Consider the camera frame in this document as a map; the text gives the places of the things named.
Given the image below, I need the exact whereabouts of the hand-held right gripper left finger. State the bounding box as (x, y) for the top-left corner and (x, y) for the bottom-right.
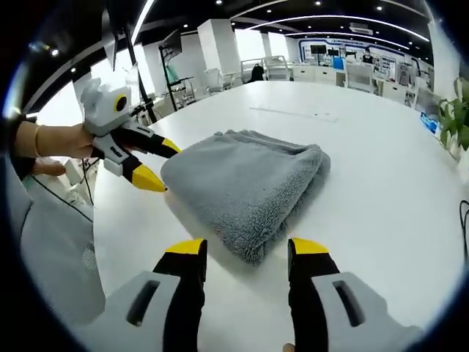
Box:
(78, 238), (208, 352)

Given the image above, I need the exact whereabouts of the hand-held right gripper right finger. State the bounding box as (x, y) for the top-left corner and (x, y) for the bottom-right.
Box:
(287, 237), (423, 352)

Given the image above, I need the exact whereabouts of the grey towel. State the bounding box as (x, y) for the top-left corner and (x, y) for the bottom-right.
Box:
(160, 128), (333, 268)

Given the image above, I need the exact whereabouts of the person's left hand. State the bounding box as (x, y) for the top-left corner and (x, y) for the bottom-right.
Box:
(32, 122), (97, 177)

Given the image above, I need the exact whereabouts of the black pole stand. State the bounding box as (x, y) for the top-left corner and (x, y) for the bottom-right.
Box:
(105, 6), (161, 122)

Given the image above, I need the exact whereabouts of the black stand with screen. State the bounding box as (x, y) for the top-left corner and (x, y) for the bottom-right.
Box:
(158, 29), (195, 111)

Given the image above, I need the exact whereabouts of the white office chair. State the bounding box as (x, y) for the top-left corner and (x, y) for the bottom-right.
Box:
(204, 68), (225, 95)

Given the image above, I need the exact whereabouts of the person's light grey clothing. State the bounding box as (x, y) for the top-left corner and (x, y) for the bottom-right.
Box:
(7, 157), (108, 326)

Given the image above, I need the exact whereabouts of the black backpack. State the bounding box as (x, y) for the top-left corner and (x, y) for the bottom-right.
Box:
(249, 63), (266, 83)

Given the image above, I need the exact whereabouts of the table power socket strip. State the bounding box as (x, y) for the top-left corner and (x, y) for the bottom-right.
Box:
(249, 104), (340, 124)

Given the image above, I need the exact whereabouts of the blue packet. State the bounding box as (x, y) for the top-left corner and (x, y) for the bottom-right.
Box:
(419, 111), (441, 137)

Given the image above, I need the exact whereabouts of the green potted plant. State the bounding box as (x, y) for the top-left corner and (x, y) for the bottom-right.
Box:
(437, 76), (469, 159)

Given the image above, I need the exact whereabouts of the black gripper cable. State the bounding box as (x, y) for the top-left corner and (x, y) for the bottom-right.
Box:
(31, 156), (95, 224)

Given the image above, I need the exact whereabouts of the black cable bundle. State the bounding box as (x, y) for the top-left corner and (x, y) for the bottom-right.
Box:
(459, 199), (469, 265)

